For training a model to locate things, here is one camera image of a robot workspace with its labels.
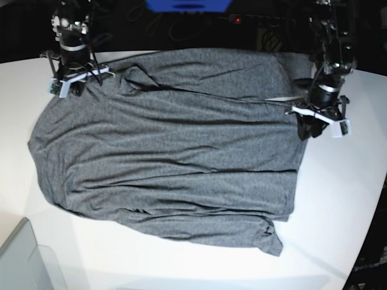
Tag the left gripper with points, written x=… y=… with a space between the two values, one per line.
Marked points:
x=323 y=105

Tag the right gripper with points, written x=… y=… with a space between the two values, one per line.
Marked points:
x=73 y=62

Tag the grey long-sleeve shirt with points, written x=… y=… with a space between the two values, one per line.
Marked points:
x=188 y=145

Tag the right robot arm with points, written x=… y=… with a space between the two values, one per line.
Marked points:
x=71 y=24

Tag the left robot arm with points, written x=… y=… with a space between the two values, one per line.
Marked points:
x=325 y=29

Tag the blue bin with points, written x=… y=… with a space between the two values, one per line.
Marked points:
x=169 y=6

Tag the black power strip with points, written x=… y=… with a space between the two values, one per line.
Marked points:
x=256 y=19

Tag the translucent plastic box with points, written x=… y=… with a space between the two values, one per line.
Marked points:
x=27 y=265

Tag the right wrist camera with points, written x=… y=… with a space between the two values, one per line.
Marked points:
x=59 y=88

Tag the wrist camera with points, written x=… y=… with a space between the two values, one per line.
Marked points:
x=340 y=128
x=59 y=88

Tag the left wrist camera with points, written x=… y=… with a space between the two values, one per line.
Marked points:
x=340 y=128

